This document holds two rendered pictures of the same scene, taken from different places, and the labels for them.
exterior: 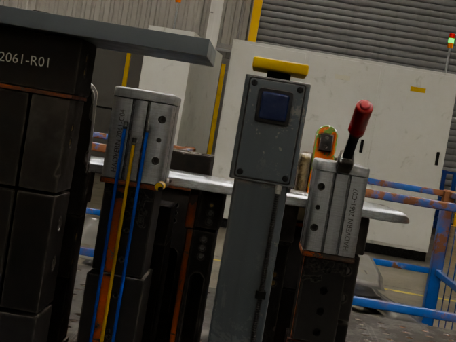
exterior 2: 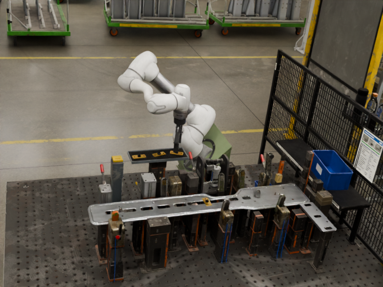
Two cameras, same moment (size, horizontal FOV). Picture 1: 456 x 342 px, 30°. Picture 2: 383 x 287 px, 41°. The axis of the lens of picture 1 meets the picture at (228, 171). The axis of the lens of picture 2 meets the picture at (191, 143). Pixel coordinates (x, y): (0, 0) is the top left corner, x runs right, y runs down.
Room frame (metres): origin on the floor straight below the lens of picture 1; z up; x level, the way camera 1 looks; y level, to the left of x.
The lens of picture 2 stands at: (3.62, -0.67, 2.74)
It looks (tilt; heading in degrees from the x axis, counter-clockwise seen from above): 28 degrees down; 157
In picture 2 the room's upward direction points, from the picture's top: 6 degrees clockwise
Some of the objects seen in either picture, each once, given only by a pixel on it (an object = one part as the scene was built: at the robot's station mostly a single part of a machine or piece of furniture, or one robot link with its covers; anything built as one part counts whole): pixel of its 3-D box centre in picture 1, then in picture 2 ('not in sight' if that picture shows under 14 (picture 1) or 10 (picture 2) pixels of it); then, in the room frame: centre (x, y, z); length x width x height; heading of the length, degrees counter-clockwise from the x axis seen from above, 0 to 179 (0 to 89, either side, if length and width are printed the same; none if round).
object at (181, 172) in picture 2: not in sight; (180, 197); (1.07, 0.35, 0.90); 0.05 x 0.05 x 0.40; 88
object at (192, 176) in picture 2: not in sight; (190, 199); (1.09, 0.42, 0.89); 0.13 x 0.11 x 0.38; 178
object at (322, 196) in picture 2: not in sight; (318, 217); (1.43, 1.18, 0.88); 0.08 x 0.08 x 0.36; 88
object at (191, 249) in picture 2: not in sight; (192, 224); (1.28, 0.36, 0.84); 0.17 x 0.06 x 0.29; 178
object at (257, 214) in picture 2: not in sight; (255, 234); (1.46, 0.71, 0.84); 0.11 x 0.08 x 0.29; 178
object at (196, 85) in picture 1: (178, 105); not in sight; (10.26, 0.72, 1.22); 2.40 x 0.54 x 2.45; 174
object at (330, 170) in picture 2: not in sight; (330, 169); (1.22, 1.34, 1.10); 0.30 x 0.17 x 0.13; 170
